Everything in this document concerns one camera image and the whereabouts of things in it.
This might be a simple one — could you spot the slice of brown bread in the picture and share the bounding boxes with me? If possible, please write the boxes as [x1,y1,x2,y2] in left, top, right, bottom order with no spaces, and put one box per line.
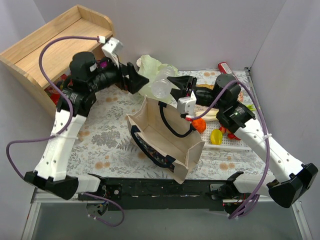
[197,84,214,90]

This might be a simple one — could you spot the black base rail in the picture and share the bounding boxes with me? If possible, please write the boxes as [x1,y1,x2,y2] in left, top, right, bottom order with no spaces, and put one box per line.
[92,177,249,211]

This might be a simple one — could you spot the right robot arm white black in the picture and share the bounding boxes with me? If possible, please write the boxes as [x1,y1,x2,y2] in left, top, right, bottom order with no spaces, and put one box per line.
[167,74,318,208]

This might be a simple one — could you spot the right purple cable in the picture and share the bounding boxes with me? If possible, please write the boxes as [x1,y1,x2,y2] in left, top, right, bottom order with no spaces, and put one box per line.
[187,79,271,220]

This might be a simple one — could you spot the red snack packet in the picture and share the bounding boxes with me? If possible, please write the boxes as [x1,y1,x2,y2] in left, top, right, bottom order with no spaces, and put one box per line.
[44,74,68,105]

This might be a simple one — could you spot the orange tangerine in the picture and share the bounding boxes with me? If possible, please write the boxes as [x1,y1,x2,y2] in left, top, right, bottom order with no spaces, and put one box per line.
[191,118,207,134]

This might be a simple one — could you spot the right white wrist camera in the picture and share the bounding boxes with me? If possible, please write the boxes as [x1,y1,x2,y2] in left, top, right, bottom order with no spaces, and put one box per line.
[176,91,197,118]

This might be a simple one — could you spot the purple snack packet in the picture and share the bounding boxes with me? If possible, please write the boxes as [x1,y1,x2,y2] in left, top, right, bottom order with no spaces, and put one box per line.
[99,60,108,68]

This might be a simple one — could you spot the beige canvas tote bag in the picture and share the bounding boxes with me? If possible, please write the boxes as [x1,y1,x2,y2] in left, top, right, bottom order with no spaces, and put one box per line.
[127,97,205,184]

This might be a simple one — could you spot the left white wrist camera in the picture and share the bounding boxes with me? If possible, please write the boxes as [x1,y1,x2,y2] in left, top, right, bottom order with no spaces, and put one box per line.
[101,37,123,68]

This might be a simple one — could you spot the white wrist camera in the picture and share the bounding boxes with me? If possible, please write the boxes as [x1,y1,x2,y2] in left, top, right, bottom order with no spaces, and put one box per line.
[176,91,197,118]
[101,37,123,68]

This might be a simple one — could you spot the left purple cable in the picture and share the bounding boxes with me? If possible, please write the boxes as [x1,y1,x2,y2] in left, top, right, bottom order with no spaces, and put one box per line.
[6,36,125,227]

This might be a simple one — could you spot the purple cable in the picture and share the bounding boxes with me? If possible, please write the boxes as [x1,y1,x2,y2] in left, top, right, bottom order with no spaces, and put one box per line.
[187,79,271,220]
[6,36,125,227]

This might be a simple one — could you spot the red rectangular box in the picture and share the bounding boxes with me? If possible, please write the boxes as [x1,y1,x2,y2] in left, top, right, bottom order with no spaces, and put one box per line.
[217,61,234,75]

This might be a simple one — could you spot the green spring onions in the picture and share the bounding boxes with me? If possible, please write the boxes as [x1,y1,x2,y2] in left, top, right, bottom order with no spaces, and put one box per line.
[195,104,256,119]

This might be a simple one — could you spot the floral table mat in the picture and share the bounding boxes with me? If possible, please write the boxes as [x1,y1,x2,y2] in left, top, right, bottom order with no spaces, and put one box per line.
[46,69,281,182]

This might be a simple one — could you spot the floral rectangular tray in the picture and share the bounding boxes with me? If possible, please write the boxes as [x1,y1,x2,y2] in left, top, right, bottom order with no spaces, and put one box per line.
[237,91,244,103]

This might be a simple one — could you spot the light green plastic bag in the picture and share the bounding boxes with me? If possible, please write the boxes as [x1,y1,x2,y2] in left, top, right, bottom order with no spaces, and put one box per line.
[136,54,178,104]

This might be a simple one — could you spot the wooden two-tier shelf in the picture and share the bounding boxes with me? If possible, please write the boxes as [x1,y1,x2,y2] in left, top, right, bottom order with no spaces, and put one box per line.
[0,5,115,116]

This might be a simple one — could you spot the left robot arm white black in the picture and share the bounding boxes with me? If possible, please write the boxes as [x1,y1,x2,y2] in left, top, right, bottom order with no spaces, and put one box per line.
[23,51,149,200]

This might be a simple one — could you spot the yellow bell pepper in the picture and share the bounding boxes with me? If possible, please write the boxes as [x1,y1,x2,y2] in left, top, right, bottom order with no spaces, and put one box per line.
[210,129,223,145]

